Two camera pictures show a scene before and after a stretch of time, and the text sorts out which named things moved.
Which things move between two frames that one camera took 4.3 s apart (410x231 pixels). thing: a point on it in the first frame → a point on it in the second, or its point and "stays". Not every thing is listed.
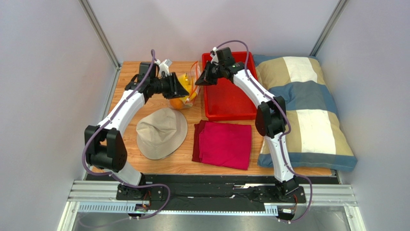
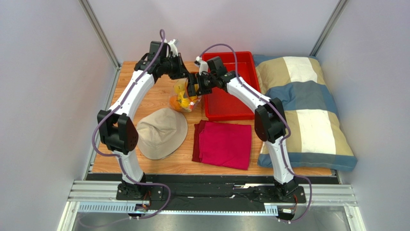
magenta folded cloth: [226, 145] stays
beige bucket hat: [161, 134] stays
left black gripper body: [165, 86] → [173, 67]
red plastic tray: [225, 100] stays
